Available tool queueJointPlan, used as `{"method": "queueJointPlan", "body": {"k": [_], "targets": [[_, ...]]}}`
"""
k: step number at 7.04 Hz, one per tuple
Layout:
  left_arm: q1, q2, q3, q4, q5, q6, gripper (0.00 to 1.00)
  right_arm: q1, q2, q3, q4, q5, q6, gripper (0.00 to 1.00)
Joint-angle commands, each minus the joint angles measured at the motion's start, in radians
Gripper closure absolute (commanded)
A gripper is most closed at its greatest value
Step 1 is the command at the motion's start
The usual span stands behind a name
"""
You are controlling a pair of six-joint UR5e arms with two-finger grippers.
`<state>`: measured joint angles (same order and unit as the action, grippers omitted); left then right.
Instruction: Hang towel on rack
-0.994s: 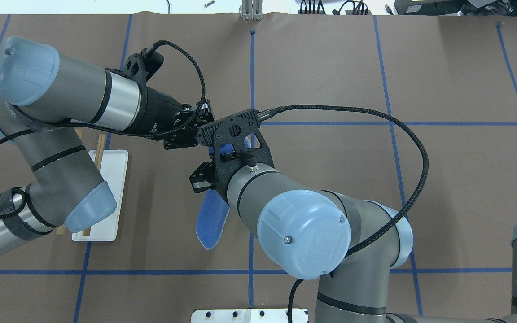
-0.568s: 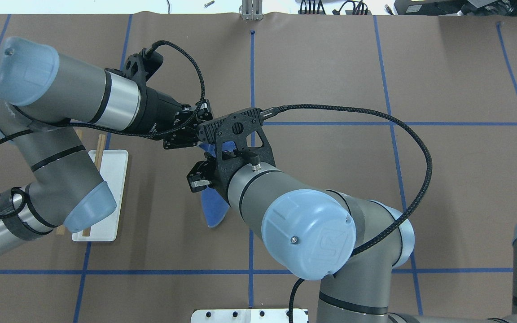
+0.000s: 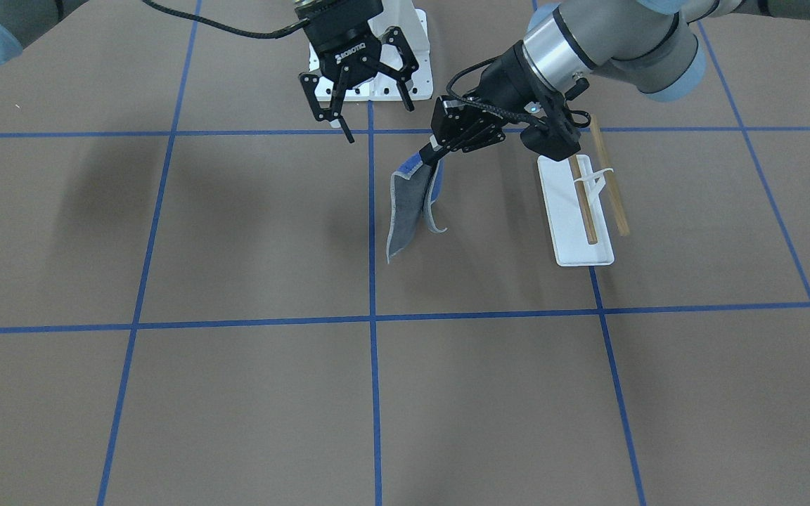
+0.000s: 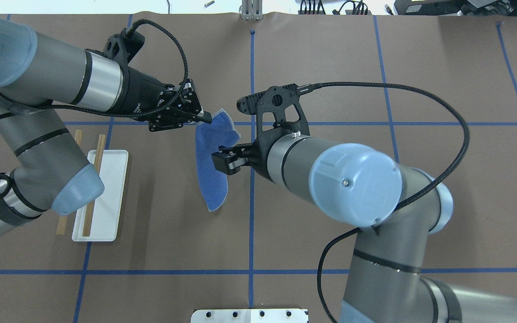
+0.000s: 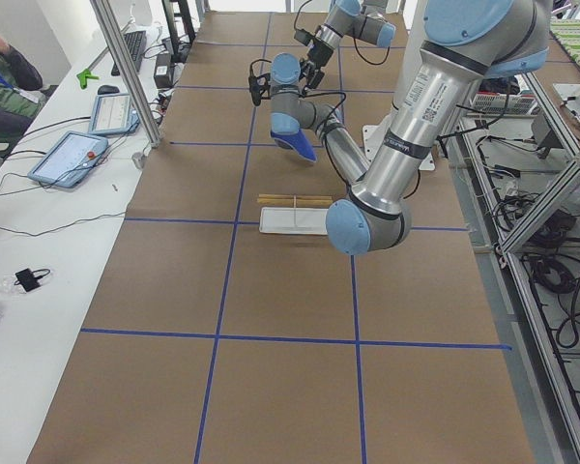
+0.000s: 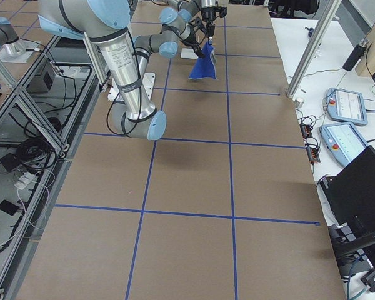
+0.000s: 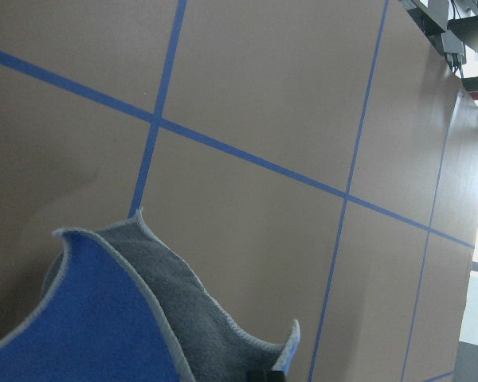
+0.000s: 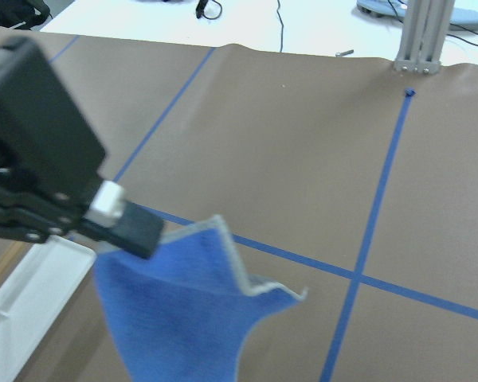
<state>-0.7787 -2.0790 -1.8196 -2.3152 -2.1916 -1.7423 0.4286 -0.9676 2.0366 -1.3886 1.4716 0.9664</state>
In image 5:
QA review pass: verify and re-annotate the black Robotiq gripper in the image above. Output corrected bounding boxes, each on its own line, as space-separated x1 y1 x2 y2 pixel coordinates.
302 41 333 89

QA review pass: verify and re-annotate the blue towel with grey edge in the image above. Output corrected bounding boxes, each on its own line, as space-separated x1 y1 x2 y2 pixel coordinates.
270 130 317 163

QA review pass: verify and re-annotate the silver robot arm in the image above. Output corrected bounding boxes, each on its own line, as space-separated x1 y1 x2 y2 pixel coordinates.
294 1 396 89
270 1 553 255

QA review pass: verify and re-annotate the white towel rack with wooden bars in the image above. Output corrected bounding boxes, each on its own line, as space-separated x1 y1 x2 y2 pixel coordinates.
257 193 333 236

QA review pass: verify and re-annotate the black power box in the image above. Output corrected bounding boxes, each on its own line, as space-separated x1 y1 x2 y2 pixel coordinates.
154 51 175 89

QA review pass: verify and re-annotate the black keyboard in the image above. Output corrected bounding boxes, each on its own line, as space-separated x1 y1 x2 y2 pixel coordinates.
123 30 147 74

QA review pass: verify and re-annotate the black computer mouse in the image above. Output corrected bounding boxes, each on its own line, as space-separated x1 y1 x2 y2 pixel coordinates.
97 85 120 96

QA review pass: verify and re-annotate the green clamp tool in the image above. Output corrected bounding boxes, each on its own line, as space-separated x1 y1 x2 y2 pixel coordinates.
76 68 99 90

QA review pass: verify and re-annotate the blue teach pendant tablet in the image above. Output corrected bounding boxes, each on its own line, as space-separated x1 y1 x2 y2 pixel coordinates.
27 130 109 189

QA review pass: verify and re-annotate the brown paper table mat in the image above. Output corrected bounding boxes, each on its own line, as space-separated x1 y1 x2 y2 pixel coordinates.
29 13 535 463

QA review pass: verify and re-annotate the person in green shirt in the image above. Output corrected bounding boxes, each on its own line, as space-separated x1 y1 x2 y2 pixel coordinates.
0 37 44 144

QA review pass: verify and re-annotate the aluminium frame post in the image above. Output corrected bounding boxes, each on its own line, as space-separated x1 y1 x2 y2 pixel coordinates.
90 0 161 149

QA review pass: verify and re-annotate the aluminium side frame rail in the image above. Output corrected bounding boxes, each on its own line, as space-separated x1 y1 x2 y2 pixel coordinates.
458 60 580 463

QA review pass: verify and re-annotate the black adapter with cable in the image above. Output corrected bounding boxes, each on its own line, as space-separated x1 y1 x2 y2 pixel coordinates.
14 268 51 293

